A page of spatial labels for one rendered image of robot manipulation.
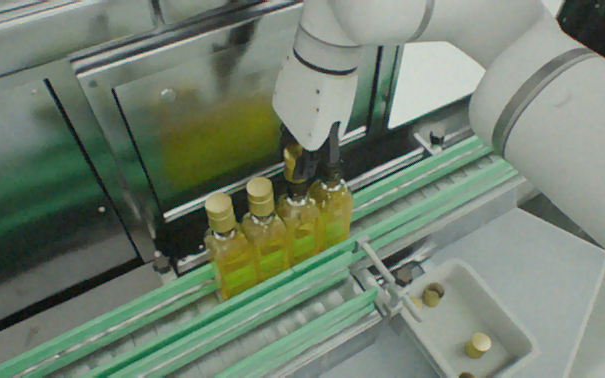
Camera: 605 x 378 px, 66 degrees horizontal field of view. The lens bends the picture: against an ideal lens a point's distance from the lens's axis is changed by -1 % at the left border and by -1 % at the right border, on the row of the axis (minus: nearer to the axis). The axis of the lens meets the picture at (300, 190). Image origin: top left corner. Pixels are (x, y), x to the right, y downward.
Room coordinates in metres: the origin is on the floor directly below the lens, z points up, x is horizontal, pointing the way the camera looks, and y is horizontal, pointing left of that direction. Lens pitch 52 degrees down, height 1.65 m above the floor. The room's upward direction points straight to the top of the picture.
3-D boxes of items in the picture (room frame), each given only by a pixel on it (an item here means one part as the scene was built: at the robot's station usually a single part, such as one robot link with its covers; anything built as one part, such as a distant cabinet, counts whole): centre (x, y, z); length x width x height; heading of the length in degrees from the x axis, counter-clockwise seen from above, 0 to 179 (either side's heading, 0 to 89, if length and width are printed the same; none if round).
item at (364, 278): (0.37, -0.13, 0.85); 0.09 x 0.04 x 0.07; 30
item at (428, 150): (0.65, -0.25, 0.94); 0.07 x 0.04 x 0.13; 30
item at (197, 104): (0.65, -0.14, 1.15); 0.90 x 0.03 x 0.34; 120
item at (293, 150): (0.42, 0.00, 1.17); 0.04 x 0.04 x 0.04
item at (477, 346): (0.30, -0.33, 0.79); 0.04 x 0.04 x 0.04
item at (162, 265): (0.38, 0.22, 0.94); 0.07 x 0.04 x 0.13; 30
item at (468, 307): (0.33, -0.29, 0.80); 0.22 x 0.17 x 0.09; 30
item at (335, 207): (0.44, -0.05, 0.99); 0.06 x 0.06 x 0.21; 29
